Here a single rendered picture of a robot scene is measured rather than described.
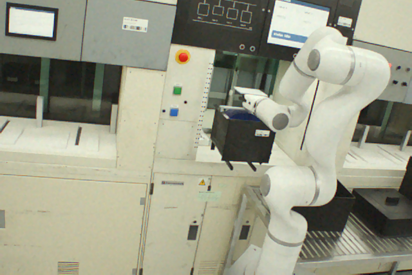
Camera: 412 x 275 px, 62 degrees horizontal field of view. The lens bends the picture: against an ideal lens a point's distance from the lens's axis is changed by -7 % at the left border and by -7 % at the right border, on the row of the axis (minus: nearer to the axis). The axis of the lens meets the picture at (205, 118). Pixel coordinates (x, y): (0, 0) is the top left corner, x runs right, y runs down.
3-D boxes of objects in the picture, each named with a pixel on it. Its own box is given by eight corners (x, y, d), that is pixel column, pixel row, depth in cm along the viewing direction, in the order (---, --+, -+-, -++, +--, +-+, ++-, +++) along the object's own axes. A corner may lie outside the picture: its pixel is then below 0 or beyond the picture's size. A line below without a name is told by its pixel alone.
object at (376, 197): (382, 239, 153) (392, 214, 150) (344, 204, 180) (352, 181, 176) (427, 235, 162) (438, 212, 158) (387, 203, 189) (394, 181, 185)
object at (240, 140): (215, 169, 149) (230, 94, 140) (204, 149, 168) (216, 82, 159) (270, 172, 156) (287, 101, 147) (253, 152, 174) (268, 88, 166)
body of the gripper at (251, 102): (250, 116, 138) (240, 107, 149) (273, 118, 141) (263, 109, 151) (253, 96, 136) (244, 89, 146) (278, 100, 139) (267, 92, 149)
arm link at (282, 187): (310, 245, 109) (333, 178, 102) (255, 248, 104) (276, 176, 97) (293, 223, 120) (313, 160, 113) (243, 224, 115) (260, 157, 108)
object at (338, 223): (268, 197, 175) (277, 165, 170) (318, 199, 181) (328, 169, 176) (288, 230, 149) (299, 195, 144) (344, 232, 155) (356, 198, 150)
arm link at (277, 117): (280, 100, 137) (258, 97, 134) (296, 111, 125) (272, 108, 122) (275, 122, 139) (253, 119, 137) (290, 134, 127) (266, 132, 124)
